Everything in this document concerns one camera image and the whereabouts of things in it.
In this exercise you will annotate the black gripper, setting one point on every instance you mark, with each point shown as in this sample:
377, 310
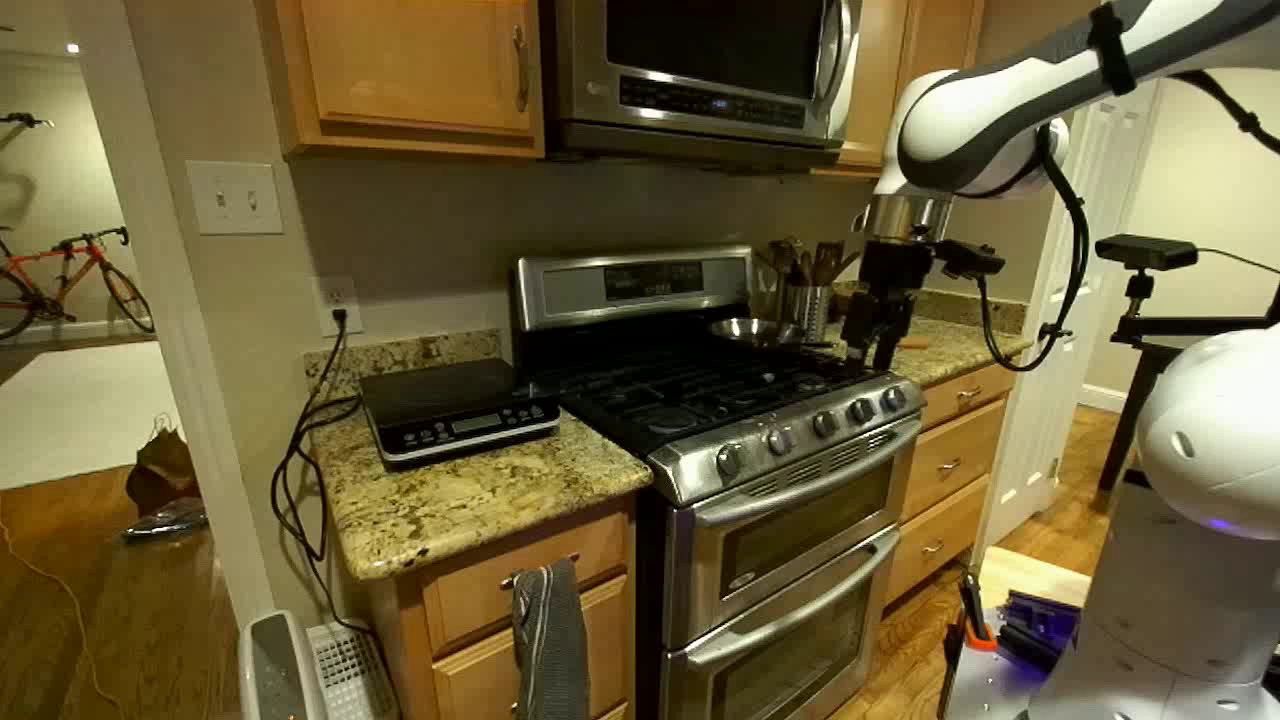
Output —
892, 275

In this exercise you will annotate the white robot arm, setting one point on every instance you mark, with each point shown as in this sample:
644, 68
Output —
984, 120

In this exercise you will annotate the shallow wooden drawer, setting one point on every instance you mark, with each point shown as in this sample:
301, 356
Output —
965, 394

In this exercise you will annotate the medium wooden drawer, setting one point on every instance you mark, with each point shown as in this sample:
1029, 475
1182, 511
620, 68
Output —
954, 460

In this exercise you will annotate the stainless steel gas stove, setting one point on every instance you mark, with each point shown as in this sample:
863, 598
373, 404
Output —
746, 507

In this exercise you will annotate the deep wooden drawer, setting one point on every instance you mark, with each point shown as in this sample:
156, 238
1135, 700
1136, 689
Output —
932, 542

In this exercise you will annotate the tall wooden drawer front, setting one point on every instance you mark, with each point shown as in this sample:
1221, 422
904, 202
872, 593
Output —
470, 680

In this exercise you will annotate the utensil holder with utensils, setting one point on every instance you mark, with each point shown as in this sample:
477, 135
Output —
800, 285

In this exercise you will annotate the steel frying pan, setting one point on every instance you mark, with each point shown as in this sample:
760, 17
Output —
751, 329

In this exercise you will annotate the white door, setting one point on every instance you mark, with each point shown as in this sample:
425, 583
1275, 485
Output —
1025, 443

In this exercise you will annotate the stainless steel microwave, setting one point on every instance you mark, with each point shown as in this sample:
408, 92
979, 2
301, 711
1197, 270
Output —
706, 65

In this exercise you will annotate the dark blue floor device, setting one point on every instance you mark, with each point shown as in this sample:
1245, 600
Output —
1025, 624

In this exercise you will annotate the black induction cooktop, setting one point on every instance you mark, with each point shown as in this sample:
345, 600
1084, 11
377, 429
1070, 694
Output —
445, 404

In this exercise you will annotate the gray hanging towel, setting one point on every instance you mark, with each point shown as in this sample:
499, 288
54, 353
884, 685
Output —
548, 646

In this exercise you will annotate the white space heater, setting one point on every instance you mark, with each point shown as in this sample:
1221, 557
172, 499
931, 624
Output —
285, 674

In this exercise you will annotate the brown bag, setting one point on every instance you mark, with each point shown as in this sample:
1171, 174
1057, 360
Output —
164, 475

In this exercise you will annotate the red bicycle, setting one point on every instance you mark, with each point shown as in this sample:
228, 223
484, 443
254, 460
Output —
80, 275

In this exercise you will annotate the white rug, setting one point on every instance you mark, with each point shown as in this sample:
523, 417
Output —
72, 415

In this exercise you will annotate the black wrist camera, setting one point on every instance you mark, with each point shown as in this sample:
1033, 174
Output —
965, 256

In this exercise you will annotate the narrow wooden wall cabinet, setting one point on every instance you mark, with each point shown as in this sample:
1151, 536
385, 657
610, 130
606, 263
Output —
884, 92

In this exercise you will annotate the black camera on stand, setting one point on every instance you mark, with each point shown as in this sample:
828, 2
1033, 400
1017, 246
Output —
1145, 252

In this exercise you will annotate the white wall outlet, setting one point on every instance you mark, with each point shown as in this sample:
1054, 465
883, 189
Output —
340, 319

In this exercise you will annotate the white light switch plate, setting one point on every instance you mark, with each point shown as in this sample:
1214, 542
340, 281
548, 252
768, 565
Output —
234, 198

